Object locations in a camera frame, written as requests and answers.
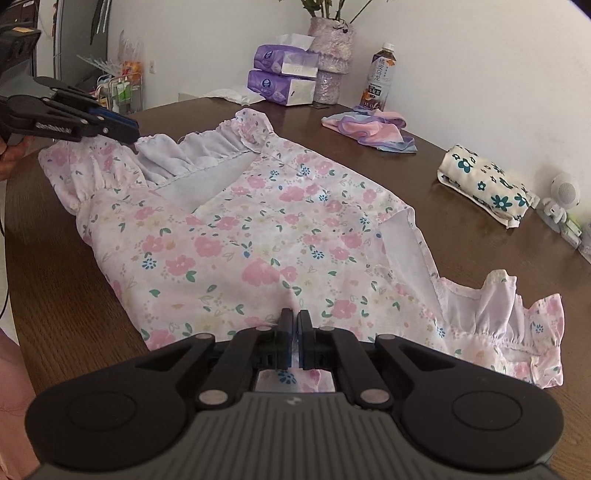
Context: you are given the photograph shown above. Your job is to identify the pink floral dress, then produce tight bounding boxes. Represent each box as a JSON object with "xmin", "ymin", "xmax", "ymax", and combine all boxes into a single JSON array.
[{"xmin": 38, "ymin": 108, "xmax": 565, "ymax": 393}]

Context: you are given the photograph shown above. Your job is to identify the pastel pink purple towel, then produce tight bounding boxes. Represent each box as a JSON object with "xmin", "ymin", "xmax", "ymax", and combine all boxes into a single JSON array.
[{"xmin": 321, "ymin": 105, "xmax": 419, "ymax": 153}]

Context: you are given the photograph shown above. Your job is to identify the plastic drink bottle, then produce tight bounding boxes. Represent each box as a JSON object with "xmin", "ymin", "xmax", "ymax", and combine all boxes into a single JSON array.
[{"xmin": 360, "ymin": 42, "xmax": 398, "ymax": 112}]

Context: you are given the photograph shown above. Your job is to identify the person's left hand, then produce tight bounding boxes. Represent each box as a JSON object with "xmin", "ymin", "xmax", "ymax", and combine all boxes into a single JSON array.
[{"xmin": 0, "ymin": 136, "xmax": 28, "ymax": 182}]

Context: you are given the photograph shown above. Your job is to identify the pink wrapped vase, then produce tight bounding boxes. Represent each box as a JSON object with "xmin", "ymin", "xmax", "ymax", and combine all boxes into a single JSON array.
[{"xmin": 307, "ymin": 16, "xmax": 357, "ymax": 106}]

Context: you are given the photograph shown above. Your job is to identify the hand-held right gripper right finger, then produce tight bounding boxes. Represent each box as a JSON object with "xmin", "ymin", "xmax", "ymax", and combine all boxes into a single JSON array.
[{"xmin": 298, "ymin": 308, "xmax": 455, "ymax": 411}]

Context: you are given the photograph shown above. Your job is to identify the crumpled white tissue paper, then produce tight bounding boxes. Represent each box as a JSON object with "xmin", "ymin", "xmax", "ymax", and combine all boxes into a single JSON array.
[{"xmin": 201, "ymin": 84, "xmax": 266, "ymax": 106}]

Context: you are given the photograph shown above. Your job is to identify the folded white teal-flower cloth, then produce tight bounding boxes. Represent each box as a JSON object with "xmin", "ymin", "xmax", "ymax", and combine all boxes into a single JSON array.
[{"xmin": 436, "ymin": 144, "xmax": 541, "ymax": 229}]

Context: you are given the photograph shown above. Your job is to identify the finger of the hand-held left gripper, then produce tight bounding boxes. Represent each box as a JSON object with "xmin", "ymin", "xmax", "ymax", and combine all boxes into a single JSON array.
[
  {"xmin": 81, "ymin": 119, "xmax": 140, "ymax": 145},
  {"xmin": 34, "ymin": 76, "xmax": 137, "ymax": 130}
]

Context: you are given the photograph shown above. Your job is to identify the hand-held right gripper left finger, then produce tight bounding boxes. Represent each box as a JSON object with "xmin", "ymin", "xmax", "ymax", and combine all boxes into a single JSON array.
[{"xmin": 135, "ymin": 308, "xmax": 293, "ymax": 411}]

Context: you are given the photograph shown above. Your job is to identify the purple tissue pack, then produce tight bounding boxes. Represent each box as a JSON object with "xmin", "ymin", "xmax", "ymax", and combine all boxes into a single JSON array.
[
  {"xmin": 247, "ymin": 69, "xmax": 317, "ymax": 107},
  {"xmin": 253, "ymin": 34, "xmax": 320, "ymax": 77}
]

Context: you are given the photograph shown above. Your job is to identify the green white small boxes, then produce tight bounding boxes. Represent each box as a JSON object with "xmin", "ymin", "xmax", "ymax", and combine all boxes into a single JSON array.
[{"xmin": 561, "ymin": 217, "xmax": 585, "ymax": 247}]

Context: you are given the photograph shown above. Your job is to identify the wire rack with small items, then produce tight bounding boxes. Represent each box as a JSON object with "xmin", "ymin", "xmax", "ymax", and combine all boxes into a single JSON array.
[{"xmin": 76, "ymin": 30, "xmax": 145, "ymax": 116}]

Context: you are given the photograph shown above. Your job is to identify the white robot figurine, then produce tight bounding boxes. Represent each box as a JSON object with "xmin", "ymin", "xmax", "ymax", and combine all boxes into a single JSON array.
[{"xmin": 538, "ymin": 173, "xmax": 580, "ymax": 229}]

